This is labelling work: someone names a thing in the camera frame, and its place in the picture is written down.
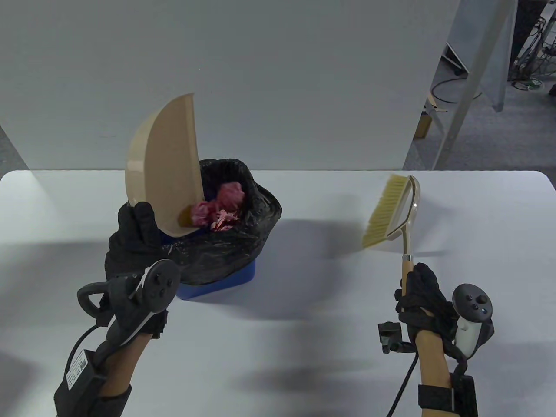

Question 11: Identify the person's right hand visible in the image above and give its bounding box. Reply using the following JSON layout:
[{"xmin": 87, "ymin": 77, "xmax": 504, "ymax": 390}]
[{"xmin": 377, "ymin": 263, "xmax": 461, "ymax": 354}]

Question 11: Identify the person's left hand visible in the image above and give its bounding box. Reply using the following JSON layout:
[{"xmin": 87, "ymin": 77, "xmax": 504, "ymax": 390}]
[{"xmin": 99, "ymin": 201, "xmax": 170, "ymax": 339}]

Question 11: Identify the beige plastic dustpan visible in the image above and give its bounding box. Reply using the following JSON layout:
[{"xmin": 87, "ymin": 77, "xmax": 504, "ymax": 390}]
[{"xmin": 125, "ymin": 92, "xmax": 205, "ymax": 238}]

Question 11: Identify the black plastic garbage bag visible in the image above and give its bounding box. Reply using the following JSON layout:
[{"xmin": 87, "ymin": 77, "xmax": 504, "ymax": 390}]
[{"xmin": 161, "ymin": 159, "xmax": 282, "ymax": 286}]

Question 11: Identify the blue recycling bin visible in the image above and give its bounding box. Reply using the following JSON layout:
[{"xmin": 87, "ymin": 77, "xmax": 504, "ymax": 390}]
[{"xmin": 176, "ymin": 256, "xmax": 257, "ymax": 301}]

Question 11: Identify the beige brush with wooden handle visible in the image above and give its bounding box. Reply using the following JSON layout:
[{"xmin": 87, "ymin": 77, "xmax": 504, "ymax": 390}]
[{"xmin": 363, "ymin": 174, "xmax": 421, "ymax": 300}]

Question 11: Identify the group of pink paper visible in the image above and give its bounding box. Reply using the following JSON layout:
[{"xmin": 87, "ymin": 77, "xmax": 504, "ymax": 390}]
[{"xmin": 190, "ymin": 182, "xmax": 246, "ymax": 233}]

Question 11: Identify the person's left forearm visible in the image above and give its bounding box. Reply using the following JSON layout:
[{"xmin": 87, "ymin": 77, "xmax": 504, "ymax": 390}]
[{"xmin": 100, "ymin": 332, "xmax": 150, "ymax": 417}]

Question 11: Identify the person's right forearm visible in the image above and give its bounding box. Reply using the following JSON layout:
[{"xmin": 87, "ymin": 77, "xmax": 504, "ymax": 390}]
[{"xmin": 413, "ymin": 328, "xmax": 452, "ymax": 417}]

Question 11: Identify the grey handheld controller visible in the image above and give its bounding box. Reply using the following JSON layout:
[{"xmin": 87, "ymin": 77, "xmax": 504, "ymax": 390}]
[
  {"xmin": 77, "ymin": 259, "xmax": 181, "ymax": 346},
  {"xmin": 452, "ymin": 283, "xmax": 495, "ymax": 359}
]

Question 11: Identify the white table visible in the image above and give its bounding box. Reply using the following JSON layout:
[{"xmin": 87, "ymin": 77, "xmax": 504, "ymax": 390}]
[{"xmin": 0, "ymin": 170, "xmax": 556, "ymax": 417}]

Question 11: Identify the small wooden block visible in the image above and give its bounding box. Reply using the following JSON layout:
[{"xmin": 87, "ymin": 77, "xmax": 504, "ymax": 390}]
[{"xmin": 414, "ymin": 111, "xmax": 433, "ymax": 139}]

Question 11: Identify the grey metal stand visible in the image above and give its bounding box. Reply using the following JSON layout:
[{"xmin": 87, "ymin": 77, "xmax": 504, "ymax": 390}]
[{"xmin": 432, "ymin": 0, "xmax": 520, "ymax": 171}]

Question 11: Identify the white partition board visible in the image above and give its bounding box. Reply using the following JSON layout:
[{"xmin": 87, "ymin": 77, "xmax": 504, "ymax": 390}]
[{"xmin": 0, "ymin": 0, "xmax": 461, "ymax": 171}]

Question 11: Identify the black glove cable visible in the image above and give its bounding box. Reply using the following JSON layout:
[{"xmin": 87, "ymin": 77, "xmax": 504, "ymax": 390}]
[{"xmin": 389, "ymin": 352, "xmax": 420, "ymax": 417}]

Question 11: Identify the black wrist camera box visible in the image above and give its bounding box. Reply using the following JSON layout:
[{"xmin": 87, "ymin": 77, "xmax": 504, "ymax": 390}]
[
  {"xmin": 452, "ymin": 374, "xmax": 478, "ymax": 417},
  {"xmin": 54, "ymin": 350, "xmax": 107, "ymax": 417}
]

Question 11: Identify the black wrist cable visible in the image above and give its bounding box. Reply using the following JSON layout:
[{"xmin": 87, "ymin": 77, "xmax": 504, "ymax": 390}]
[{"xmin": 65, "ymin": 324, "xmax": 103, "ymax": 383}]

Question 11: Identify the black floor cable loop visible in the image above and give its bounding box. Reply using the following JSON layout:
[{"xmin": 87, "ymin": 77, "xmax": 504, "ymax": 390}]
[{"xmin": 429, "ymin": 78, "xmax": 483, "ymax": 105}]

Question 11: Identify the tangle of cables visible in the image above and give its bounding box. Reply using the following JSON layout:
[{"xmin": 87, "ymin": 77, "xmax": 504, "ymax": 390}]
[{"xmin": 508, "ymin": 17, "xmax": 556, "ymax": 92}]

